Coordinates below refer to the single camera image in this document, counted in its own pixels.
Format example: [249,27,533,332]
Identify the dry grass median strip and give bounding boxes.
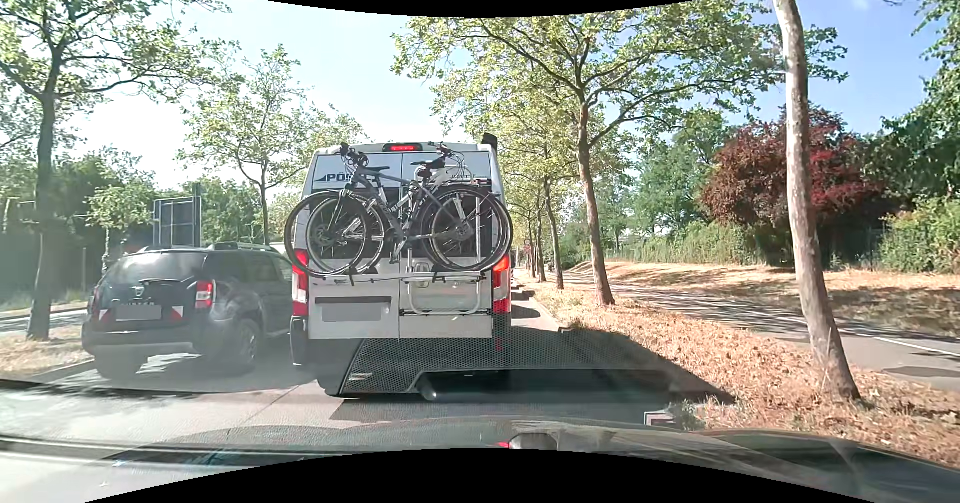
[0,324,95,377]

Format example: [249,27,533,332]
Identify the dark grey SUV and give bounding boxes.
[81,242,295,381]

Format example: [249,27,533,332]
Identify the tree with pale trunk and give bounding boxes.
[769,0,862,402]

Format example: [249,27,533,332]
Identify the tree with dark trunk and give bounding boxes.
[0,0,234,341]

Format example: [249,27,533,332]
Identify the car's own bonnet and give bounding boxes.
[0,415,960,503]

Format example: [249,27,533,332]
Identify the road beyond median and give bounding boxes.
[0,306,91,337]

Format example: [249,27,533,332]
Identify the slender green tree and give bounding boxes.
[178,44,369,248]

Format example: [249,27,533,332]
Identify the dark red leaved tree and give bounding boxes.
[701,105,897,268]

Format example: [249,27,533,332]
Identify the dry grass field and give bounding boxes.
[581,259,960,339]

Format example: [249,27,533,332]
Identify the green hedge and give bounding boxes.
[611,220,766,267]

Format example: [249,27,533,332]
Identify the large road sign board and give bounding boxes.
[152,182,203,250]

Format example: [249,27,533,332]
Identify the grey asphalt cycle path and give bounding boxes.
[561,263,960,393]

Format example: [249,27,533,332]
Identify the white camper van with bicycles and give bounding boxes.
[283,133,515,398]

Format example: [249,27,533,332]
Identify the green bushes and trees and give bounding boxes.
[847,0,960,275]

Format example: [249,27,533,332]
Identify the row of trees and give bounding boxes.
[391,0,849,308]

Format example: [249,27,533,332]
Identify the grey asphalt road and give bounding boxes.
[0,266,676,459]

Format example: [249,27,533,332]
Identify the dry grass verge with leaves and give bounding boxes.
[517,276,960,468]

